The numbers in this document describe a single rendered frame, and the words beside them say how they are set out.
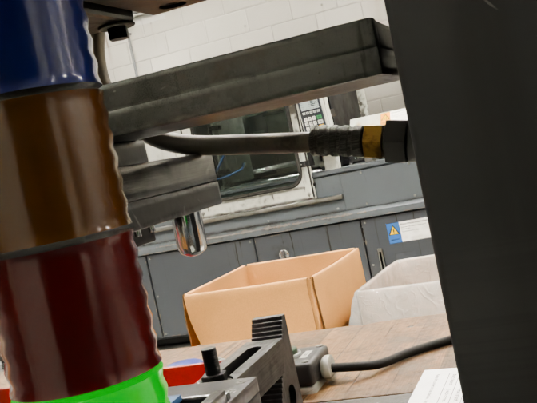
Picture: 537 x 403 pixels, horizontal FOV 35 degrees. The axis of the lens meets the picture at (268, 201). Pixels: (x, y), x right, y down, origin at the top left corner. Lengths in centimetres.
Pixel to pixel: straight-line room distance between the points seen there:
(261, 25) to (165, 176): 690
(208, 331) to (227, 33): 486
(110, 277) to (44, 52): 5
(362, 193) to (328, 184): 21
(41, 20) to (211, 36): 738
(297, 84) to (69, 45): 21
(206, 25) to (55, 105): 741
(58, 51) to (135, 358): 7
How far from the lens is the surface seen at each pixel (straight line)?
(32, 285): 20
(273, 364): 72
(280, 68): 41
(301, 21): 727
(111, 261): 20
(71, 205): 20
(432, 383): 79
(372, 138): 51
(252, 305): 284
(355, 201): 510
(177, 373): 79
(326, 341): 103
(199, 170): 55
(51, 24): 21
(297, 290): 277
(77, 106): 20
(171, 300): 570
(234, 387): 58
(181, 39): 771
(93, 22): 51
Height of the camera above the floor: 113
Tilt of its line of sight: 3 degrees down
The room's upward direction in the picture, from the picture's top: 12 degrees counter-clockwise
